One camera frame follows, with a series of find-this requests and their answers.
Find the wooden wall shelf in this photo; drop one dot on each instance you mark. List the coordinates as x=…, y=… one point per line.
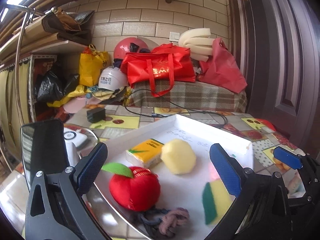
x=45, y=42

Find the yellow green sponge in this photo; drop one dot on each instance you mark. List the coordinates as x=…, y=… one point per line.
x=216, y=202

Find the yellow shopping bag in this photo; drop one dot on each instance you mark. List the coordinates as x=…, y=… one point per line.
x=91, y=67

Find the red tote bag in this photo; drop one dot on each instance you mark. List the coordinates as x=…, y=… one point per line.
x=160, y=67

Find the plaid blanket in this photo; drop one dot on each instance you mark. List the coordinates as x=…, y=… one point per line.
x=195, y=95

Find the pink round pad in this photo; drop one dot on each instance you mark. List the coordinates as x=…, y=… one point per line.
x=74, y=105

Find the curved metal pipe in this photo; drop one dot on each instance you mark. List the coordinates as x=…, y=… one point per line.
x=18, y=55

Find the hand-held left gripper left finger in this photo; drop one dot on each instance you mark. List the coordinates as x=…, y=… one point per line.
x=90, y=168

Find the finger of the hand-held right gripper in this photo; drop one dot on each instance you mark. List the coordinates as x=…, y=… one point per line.
x=287, y=157

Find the round metal tray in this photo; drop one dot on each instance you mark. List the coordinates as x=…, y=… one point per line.
x=87, y=202

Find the white foam pieces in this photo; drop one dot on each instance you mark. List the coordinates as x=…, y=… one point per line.
x=197, y=42

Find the yellow tissue pack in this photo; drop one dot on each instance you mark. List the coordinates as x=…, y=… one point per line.
x=146, y=152

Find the black power adapter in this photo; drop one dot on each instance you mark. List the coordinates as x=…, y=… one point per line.
x=95, y=115

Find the red plastic bag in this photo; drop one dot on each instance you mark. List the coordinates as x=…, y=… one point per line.
x=222, y=67

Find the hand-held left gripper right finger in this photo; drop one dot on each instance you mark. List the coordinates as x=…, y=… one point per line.
x=225, y=170

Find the white phone stand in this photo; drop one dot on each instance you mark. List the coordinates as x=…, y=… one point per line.
x=71, y=153

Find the brown panel door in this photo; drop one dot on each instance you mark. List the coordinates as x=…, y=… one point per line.
x=280, y=55

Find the red helmet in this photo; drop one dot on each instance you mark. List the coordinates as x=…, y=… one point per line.
x=125, y=48

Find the white wall switch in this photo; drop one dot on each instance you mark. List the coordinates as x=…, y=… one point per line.
x=174, y=36

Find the black plastic bag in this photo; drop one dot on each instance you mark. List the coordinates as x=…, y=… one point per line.
x=50, y=85

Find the yellow green curtain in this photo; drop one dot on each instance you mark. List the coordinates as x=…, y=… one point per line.
x=10, y=100

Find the yellow crumpled cloth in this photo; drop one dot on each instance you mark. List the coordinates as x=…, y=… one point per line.
x=67, y=97

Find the red plush apple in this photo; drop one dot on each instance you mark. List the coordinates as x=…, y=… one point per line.
x=135, y=187

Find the pale yellow foam ball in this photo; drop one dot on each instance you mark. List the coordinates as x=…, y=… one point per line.
x=178, y=156

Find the brown cardboard pile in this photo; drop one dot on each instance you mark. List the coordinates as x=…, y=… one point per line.
x=67, y=26

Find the white round-marked device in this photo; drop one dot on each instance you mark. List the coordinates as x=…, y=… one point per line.
x=75, y=136

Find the white shallow tray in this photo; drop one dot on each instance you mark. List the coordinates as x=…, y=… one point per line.
x=190, y=135

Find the white helmet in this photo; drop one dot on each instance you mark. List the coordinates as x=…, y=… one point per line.
x=111, y=78

